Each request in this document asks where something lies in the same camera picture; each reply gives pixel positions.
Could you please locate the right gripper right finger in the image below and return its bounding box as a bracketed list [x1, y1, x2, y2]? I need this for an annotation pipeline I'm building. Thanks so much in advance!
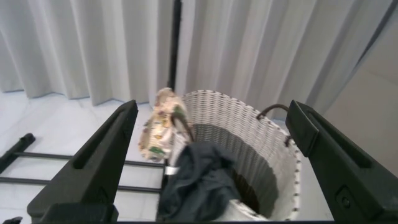
[285, 99, 398, 223]

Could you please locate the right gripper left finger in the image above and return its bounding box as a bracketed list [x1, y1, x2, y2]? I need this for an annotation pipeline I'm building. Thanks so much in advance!
[27, 99, 139, 223]

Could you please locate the dark grey garment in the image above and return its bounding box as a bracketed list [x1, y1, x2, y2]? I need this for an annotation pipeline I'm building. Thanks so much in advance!
[157, 141, 242, 222]

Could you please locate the white laundry basket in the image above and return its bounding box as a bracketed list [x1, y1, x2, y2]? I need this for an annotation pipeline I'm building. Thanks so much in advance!
[164, 89, 303, 222]

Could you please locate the black clothes rack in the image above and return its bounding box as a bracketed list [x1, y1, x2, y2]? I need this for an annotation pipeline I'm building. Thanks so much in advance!
[0, 0, 183, 218]

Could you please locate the beige partition panel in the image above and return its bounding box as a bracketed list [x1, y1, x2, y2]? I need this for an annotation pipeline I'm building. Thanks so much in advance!
[310, 2, 398, 180]

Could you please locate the cream printed garment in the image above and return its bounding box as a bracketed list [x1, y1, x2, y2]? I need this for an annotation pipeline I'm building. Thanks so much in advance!
[138, 87, 192, 163]

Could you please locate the white curtain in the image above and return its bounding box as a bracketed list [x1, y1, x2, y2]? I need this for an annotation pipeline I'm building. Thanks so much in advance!
[0, 0, 394, 121]

